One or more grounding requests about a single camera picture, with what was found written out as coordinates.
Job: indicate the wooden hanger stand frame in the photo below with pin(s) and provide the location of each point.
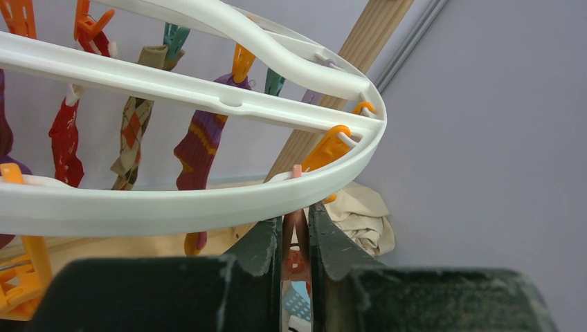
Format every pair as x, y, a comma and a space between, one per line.
47, 207

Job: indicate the argyle beige sock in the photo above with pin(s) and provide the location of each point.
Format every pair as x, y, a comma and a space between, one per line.
136, 116

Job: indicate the red santa sock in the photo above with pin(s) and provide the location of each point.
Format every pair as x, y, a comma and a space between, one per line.
64, 133

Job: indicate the teal clothes clip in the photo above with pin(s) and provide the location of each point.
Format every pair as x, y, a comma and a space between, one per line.
174, 37

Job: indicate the orange clothes clip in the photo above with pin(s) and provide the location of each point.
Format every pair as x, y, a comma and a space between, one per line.
25, 279

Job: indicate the purple yellow hanging sock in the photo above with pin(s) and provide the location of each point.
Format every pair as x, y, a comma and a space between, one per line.
196, 153

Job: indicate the beige crumpled cloth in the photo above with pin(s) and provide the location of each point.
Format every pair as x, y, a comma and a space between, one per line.
362, 215

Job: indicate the orange hanging clip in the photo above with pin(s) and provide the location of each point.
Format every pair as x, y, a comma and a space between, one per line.
243, 60
334, 145

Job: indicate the purple pink striped sock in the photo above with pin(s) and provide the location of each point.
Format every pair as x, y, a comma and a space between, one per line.
7, 134

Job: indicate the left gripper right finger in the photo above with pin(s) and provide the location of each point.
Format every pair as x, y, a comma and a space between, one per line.
353, 291

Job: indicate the light blue plastic basket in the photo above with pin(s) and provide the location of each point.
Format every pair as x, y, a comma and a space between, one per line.
297, 302

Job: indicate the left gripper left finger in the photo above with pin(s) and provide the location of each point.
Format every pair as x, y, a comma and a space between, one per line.
235, 291

